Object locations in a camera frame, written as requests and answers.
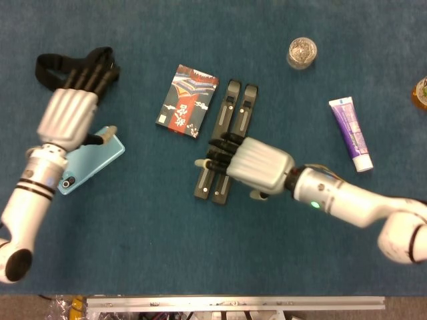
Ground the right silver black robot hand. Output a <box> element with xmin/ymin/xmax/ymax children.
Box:
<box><xmin>194</xmin><ymin>132</ymin><xmax>296</xmax><ymax>201</ymax></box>

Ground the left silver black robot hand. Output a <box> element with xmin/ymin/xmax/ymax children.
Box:
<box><xmin>36</xmin><ymin>65</ymin><xmax>118</xmax><ymax>153</ymax></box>

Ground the black folding laptop stand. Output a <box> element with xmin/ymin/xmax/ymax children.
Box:
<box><xmin>193</xmin><ymin>79</ymin><xmax>260</xmax><ymax>205</ymax></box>

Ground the dark patterned red-striped book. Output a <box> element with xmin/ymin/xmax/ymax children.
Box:
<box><xmin>155</xmin><ymin>64</ymin><xmax>220</xmax><ymax>139</ymax></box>

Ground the light blue smartphone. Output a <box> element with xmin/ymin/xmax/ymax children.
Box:
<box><xmin>56</xmin><ymin>125</ymin><xmax>126</xmax><ymax>196</ymax></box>

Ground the purple white toothpaste tube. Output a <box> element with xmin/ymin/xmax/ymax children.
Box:
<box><xmin>328</xmin><ymin>96</ymin><xmax>374</xmax><ymax>173</ymax></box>

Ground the clear jar of metal clips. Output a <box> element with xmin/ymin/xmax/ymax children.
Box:
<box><xmin>286</xmin><ymin>37</ymin><xmax>318</xmax><ymax>71</ymax></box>

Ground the amber bottle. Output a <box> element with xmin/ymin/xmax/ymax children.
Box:
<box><xmin>410</xmin><ymin>75</ymin><xmax>427</xmax><ymax>111</ymax></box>

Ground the yellow object under table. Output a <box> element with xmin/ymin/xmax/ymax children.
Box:
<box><xmin>69</xmin><ymin>295</ymin><xmax>84</xmax><ymax>320</ymax></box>

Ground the clear crumpled plastic bag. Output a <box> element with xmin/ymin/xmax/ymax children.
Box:
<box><xmin>45</xmin><ymin>296</ymin><xmax>73</xmax><ymax>320</ymax></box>

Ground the black strap waist bag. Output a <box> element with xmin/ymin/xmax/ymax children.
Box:
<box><xmin>35</xmin><ymin>46</ymin><xmax>121</xmax><ymax>101</ymax></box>

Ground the aluminium profile rail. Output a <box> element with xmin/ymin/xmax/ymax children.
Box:
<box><xmin>85</xmin><ymin>295</ymin><xmax>386</xmax><ymax>313</ymax></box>

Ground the red black cable bundle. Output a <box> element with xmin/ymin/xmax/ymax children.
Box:
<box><xmin>138</xmin><ymin>311</ymin><xmax>187</xmax><ymax>320</ymax></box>

